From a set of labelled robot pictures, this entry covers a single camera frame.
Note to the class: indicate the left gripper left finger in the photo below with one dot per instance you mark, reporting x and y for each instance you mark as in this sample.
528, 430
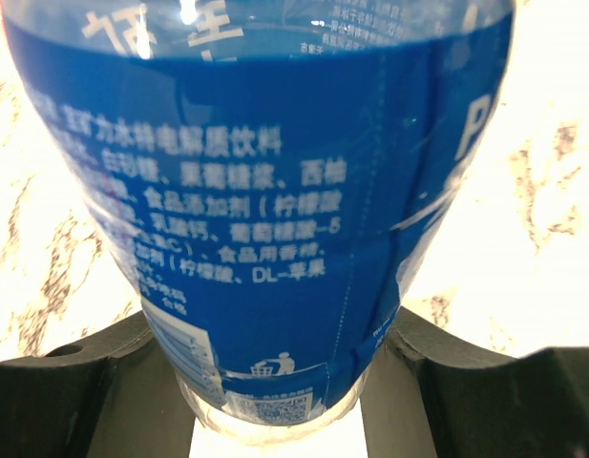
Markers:
112, 394

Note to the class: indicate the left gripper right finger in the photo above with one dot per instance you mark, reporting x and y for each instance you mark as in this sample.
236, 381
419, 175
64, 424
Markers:
431, 394

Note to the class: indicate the clear bottle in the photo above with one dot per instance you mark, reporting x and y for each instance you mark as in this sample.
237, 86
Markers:
267, 174

